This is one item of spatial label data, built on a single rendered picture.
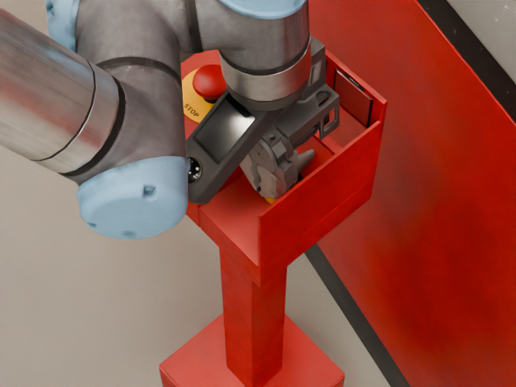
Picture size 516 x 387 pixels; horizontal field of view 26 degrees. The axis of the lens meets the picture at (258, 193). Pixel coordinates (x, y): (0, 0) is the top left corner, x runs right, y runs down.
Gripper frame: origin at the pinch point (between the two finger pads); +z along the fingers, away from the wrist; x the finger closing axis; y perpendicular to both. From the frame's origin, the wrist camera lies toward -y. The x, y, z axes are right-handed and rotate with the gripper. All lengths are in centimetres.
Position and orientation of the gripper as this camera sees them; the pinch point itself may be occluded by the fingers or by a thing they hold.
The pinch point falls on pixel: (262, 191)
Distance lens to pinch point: 110.1
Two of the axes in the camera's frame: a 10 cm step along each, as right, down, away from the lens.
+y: 7.4, -6.2, 2.6
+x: -6.7, -6.4, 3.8
